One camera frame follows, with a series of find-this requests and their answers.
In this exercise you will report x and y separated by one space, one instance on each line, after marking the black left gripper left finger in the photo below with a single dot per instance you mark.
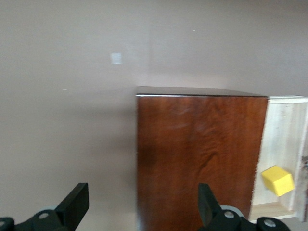
69 209

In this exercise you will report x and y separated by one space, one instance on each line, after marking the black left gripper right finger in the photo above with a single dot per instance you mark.
209 209

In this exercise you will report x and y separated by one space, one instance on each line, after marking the yellow cube block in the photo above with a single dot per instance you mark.
279 180

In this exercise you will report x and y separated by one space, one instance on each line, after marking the dark brown wooden cabinet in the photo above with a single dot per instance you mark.
197 156

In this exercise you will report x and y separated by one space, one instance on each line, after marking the small clear tape patch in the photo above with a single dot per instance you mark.
116 58

